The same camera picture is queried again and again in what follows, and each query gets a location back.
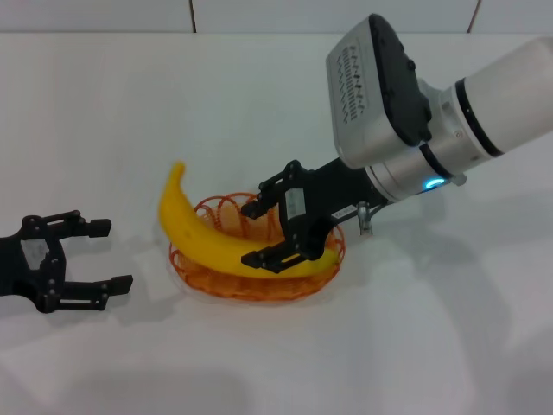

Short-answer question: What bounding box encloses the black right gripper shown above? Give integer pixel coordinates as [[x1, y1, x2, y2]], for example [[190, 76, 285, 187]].
[[240, 156, 389, 276]]

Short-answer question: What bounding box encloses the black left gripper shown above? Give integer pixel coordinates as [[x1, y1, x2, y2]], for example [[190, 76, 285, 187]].
[[0, 209, 134, 314]]

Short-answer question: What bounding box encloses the orange wire basket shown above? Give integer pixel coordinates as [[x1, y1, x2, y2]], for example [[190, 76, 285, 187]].
[[168, 192, 346, 303]]

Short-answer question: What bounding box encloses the yellow banana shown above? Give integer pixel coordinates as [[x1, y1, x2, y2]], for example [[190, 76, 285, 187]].
[[157, 161, 340, 278]]

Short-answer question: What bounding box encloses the metal connector with grey cable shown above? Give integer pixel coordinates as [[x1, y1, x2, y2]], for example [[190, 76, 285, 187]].
[[354, 199, 392, 238]]

